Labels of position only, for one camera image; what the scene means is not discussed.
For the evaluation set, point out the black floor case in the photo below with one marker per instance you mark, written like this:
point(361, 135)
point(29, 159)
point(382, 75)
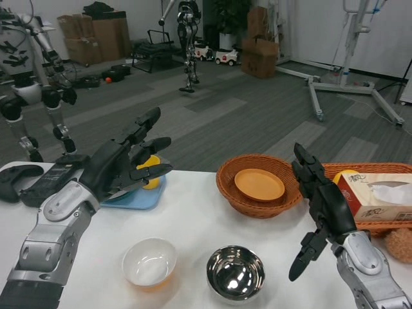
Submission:
point(117, 72)

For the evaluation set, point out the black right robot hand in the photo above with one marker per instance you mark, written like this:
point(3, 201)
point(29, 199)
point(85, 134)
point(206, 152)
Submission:
point(331, 209)

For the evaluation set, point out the open brown cardboard box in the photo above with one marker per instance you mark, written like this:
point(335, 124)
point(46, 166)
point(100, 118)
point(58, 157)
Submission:
point(257, 24)

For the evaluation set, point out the printed tissue box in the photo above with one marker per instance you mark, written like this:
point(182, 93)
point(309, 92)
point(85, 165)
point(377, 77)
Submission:
point(376, 196)

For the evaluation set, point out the small cardboard box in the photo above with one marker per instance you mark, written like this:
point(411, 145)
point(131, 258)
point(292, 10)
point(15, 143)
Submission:
point(74, 27)

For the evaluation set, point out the black tripod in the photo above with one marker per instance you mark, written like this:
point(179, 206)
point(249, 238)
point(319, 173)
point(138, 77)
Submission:
point(399, 82)

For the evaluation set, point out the yellow round fruit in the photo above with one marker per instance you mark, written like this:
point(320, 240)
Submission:
point(341, 175)

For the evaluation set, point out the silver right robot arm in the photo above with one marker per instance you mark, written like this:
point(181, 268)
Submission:
point(367, 270)

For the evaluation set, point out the rectangular orange wicker basket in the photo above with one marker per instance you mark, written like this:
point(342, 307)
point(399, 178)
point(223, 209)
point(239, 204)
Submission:
point(386, 227)

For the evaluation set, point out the orange plastic plate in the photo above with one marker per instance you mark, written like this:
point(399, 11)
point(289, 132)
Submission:
point(259, 185)

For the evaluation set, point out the yellow plastic cup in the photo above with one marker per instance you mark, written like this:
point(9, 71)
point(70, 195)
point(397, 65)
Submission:
point(154, 161)

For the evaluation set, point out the large brown cardboard box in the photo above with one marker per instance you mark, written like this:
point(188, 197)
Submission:
point(259, 61)

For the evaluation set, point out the shiny steel bowl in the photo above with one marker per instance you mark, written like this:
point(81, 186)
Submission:
point(236, 277)

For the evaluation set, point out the white frame stand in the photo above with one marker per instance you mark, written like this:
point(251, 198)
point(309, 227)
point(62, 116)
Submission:
point(279, 25)

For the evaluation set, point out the black folding bench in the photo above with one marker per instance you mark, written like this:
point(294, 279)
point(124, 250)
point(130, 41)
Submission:
point(153, 53)

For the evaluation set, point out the hanging slim humanoid robot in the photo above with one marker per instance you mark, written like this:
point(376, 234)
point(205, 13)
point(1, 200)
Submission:
point(187, 32)

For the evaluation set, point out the white wheeled gantry stand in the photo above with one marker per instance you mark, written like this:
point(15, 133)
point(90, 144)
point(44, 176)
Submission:
point(349, 48)

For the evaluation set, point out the round orange wicker basket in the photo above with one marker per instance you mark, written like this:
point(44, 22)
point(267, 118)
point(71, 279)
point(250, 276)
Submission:
point(254, 209)

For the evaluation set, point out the potted green plant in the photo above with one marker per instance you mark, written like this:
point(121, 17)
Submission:
point(230, 19)

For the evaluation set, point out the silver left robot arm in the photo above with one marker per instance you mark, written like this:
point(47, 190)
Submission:
point(54, 231)

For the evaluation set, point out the wide cardboard box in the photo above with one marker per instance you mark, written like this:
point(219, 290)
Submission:
point(82, 51)

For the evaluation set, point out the tall cardboard box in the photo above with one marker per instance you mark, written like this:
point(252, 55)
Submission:
point(111, 35)

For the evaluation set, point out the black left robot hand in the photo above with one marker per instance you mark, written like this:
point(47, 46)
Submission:
point(106, 167)

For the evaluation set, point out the light blue tray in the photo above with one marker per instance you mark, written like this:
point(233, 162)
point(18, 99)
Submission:
point(145, 199)

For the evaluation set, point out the black bag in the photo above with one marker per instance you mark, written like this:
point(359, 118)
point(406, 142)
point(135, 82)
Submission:
point(96, 8)

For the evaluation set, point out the clear plastic bowl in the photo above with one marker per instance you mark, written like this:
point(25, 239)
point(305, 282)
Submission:
point(149, 264)

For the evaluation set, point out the brown plush toy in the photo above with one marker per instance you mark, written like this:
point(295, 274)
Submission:
point(399, 246)

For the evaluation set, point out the white toy car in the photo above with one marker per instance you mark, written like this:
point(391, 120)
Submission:
point(203, 53)
point(227, 58)

